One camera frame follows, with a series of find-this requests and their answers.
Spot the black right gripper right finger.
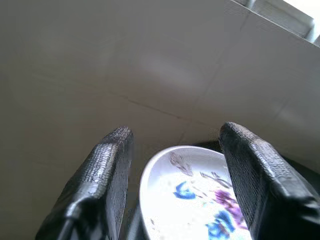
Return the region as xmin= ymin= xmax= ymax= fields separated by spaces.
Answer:
xmin=218 ymin=121 xmax=320 ymax=240

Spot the small flowered white bowl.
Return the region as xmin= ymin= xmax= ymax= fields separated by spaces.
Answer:
xmin=138 ymin=145 xmax=251 ymax=240

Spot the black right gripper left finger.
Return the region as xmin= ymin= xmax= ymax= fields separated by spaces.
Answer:
xmin=34 ymin=127 xmax=135 ymax=240

